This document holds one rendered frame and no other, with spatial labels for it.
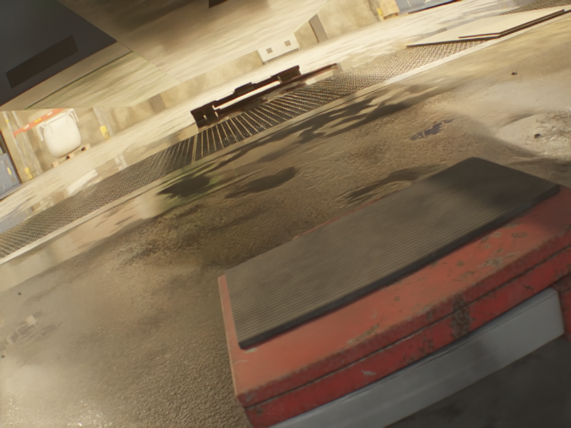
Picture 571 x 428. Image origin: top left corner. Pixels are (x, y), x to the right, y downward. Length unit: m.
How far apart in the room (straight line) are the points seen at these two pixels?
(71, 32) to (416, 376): 1.82
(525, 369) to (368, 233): 0.19
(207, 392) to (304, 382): 0.36
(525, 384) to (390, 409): 0.13
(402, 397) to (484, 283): 0.10
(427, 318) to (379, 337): 0.03
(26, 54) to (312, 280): 1.74
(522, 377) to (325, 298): 0.18
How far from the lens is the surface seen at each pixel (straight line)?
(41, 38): 2.15
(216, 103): 5.84
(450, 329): 0.43
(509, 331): 0.47
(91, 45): 2.10
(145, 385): 0.86
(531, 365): 0.55
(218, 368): 0.81
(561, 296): 0.48
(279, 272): 0.58
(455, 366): 0.46
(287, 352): 0.44
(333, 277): 0.52
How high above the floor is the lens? 0.32
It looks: 13 degrees down
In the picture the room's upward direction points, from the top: 24 degrees counter-clockwise
